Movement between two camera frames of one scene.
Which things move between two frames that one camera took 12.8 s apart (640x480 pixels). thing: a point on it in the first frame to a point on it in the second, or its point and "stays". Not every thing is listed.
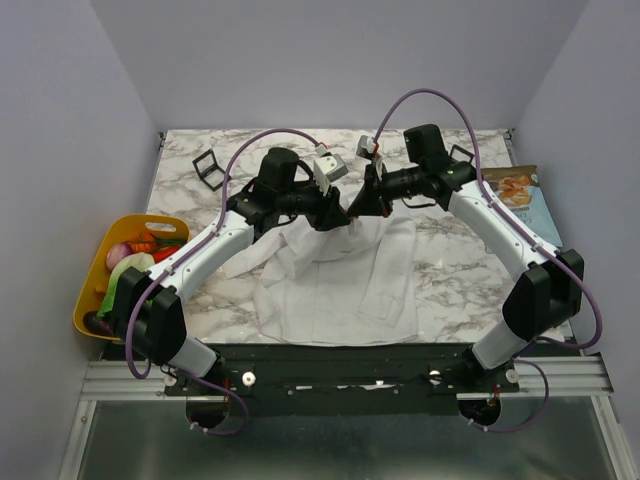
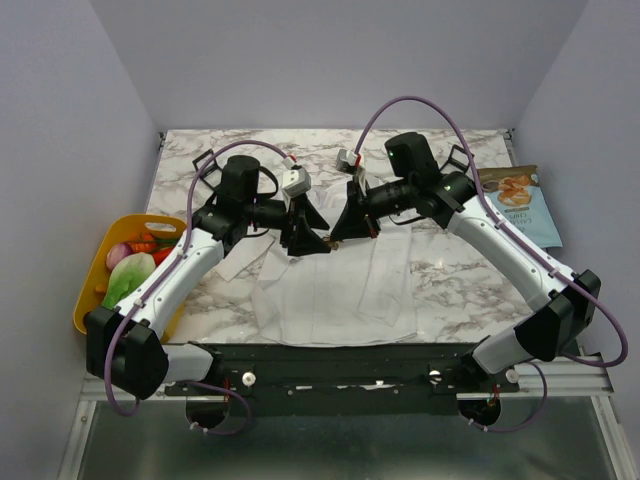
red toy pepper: x=163 y=253 stays
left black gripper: x=329 y=214 to x=303 y=241
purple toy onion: x=116 y=253 stays
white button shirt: x=354 y=284 stays
